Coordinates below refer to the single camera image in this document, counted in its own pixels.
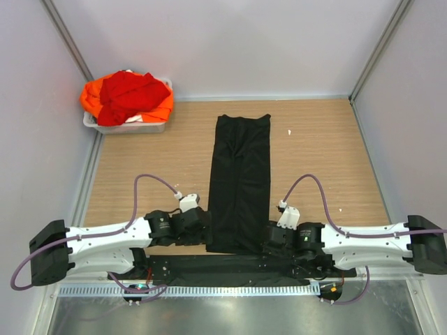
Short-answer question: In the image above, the red t shirt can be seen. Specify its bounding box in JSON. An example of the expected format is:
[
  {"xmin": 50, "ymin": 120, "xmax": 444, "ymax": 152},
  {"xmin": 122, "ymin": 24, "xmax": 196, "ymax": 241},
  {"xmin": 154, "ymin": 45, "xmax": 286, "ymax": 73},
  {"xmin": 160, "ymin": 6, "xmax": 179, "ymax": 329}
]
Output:
[{"xmin": 96, "ymin": 70, "xmax": 170, "ymax": 127}]

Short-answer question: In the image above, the white plastic basket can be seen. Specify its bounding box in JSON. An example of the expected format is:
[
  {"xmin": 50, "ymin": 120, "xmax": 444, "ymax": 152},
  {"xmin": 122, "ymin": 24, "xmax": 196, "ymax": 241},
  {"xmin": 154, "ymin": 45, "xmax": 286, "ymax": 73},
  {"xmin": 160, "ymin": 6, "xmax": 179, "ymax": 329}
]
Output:
[{"xmin": 83, "ymin": 78, "xmax": 174, "ymax": 135}]

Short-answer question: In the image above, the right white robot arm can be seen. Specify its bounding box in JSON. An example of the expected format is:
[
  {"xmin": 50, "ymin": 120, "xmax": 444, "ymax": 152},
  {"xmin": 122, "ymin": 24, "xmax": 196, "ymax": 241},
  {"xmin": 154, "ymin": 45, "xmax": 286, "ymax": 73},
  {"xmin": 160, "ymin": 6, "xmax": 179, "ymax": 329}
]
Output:
[{"xmin": 263, "ymin": 215, "xmax": 446, "ymax": 279}]

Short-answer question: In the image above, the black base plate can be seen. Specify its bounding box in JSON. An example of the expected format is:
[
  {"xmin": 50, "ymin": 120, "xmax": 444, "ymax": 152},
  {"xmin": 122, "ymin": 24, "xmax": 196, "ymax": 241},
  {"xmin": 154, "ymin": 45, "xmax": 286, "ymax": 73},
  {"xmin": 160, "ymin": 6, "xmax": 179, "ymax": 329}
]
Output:
[{"xmin": 115, "ymin": 255, "xmax": 357, "ymax": 288}]

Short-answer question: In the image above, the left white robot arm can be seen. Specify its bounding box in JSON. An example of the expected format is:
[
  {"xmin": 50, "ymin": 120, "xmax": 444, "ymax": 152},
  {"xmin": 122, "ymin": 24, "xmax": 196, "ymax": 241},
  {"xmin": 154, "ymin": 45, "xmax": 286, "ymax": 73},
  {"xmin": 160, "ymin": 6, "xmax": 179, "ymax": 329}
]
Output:
[{"xmin": 29, "ymin": 207, "xmax": 212, "ymax": 286}]

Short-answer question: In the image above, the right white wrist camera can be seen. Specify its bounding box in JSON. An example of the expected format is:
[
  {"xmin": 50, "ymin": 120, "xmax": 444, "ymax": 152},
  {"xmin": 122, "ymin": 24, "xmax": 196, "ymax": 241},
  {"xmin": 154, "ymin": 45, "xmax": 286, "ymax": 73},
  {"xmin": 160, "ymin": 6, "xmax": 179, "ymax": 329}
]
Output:
[{"xmin": 277, "ymin": 200, "xmax": 300, "ymax": 230}]

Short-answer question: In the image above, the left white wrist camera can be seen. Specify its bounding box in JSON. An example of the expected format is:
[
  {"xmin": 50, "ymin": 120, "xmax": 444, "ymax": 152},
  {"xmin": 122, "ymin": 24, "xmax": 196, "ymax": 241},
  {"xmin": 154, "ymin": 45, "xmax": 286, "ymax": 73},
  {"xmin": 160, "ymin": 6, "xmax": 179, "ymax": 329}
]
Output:
[{"xmin": 174, "ymin": 192, "xmax": 200, "ymax": 212}]

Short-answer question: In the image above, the orange t shirt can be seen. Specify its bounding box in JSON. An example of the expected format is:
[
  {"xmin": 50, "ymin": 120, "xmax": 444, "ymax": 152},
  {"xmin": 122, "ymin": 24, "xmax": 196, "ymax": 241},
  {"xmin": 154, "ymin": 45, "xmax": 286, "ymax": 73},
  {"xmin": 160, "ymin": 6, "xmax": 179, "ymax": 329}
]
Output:
[{"xmin": 79, "ymin": 73, "xmax": 175, "ymax": 125}]

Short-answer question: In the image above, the perforated metal cable rail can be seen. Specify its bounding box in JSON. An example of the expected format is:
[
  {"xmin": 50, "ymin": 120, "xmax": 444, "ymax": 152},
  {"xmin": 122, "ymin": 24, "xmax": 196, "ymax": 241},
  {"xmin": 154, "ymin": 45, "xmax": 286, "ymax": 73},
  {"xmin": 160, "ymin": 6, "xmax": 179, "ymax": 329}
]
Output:
[{"xmin": 57, "ymin": 283, "xmax": 320, "ymax": 298}]

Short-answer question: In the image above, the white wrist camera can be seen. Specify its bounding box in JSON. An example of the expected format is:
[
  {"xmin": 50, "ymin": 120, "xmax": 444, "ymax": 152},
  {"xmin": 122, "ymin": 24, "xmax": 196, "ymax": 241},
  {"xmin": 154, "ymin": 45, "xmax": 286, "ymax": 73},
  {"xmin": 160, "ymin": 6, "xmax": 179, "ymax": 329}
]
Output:
[
  {"xmin": 174, "ymin": 192, "xmax": 200, "ymax": 212},
  {"xmin": 277, "ymin": 200, "xmax": 300, "ymax": 230}
]

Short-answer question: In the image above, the black t shirt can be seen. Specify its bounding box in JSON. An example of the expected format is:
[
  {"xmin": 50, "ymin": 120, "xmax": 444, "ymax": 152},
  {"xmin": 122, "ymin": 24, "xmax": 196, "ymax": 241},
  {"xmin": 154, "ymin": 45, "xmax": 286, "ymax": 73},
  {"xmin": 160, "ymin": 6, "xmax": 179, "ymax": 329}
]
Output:
[{"xmin": 206, "ymin": 114, "xmax": 271, "ymax": 255}]

